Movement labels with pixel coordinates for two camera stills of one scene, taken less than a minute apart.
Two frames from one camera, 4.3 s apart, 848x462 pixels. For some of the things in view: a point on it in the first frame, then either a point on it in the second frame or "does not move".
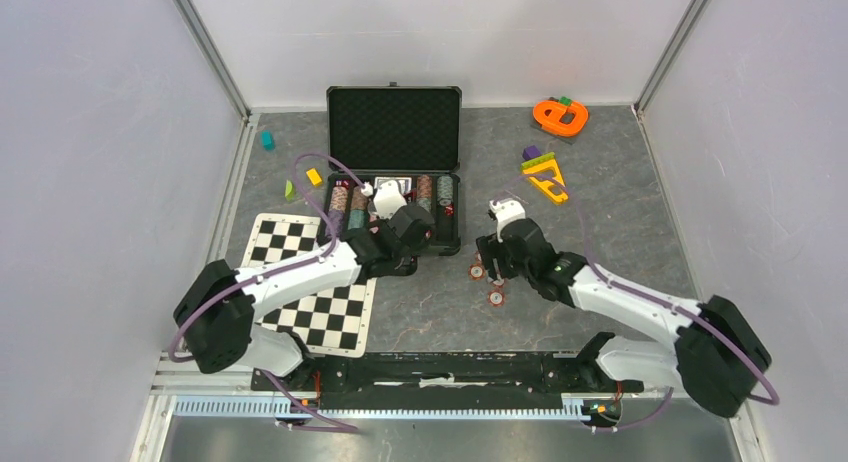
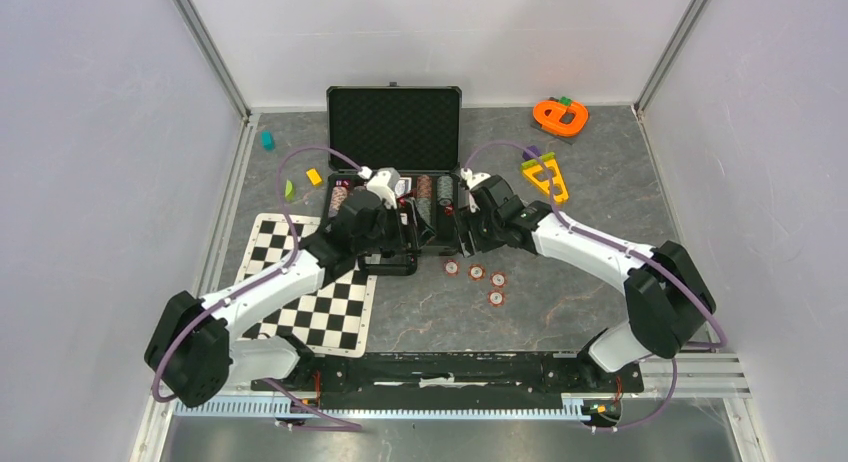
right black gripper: x=490 y=247 -> x=466 y=221
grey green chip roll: x=445 y=190 does not move
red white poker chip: x=496 y=298 does not move
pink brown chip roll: x=338 y=200 does not move
